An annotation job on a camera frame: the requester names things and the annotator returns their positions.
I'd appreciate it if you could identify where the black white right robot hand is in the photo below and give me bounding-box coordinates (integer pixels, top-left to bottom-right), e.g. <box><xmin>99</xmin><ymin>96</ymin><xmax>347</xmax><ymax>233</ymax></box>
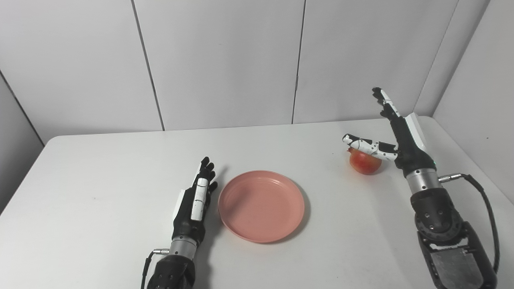
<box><xmin>342</xmin><ymin>87</ymin><xmax>437</xmax><ymax>178</ymax></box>

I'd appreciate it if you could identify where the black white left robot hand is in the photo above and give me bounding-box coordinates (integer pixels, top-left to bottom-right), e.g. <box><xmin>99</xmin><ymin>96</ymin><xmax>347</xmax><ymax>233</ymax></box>
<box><xmin>171</xmin><ymin>157</ymin><xmax>218</xmax><ymax>246</ymax></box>

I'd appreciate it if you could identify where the red yellow pomegranate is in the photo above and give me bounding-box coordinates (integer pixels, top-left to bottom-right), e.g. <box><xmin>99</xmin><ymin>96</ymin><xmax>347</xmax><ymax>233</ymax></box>
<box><xmin>347</xmin><ymin>147</ymin><xmax>382</xmax><ymax>175</ymax></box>

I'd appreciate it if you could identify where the pink round plate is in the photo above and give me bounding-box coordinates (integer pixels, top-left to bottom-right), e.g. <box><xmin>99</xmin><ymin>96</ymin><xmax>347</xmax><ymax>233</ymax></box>
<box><xmin>218</xmin><ymin>171</ymin><xmax>305</xmax><ymax>244</ymax></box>

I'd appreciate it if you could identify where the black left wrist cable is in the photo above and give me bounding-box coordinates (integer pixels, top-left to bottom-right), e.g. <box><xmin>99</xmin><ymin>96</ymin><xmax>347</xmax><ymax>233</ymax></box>
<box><xmin>141</xmin><ymin>248</ymin><xmax>169</xmax><ymax>289</ymax></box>

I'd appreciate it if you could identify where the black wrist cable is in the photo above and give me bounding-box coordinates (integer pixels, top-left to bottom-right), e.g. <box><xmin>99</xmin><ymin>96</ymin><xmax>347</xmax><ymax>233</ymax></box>
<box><xmin>141</xmin><ymin>248</ymin><xmax>169</xmax><ymax>289</ymax></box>
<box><xmin>439</xmin><ymin>173</ymin><xmax>500</xmax><ymax>273</ymax></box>

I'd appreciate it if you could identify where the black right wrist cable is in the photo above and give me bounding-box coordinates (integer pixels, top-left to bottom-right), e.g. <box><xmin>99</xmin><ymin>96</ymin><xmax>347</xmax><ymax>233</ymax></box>
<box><xmin>439</xmin><ymin>173</ymin><xmax>500</xmax><ymax>273</ymax></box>

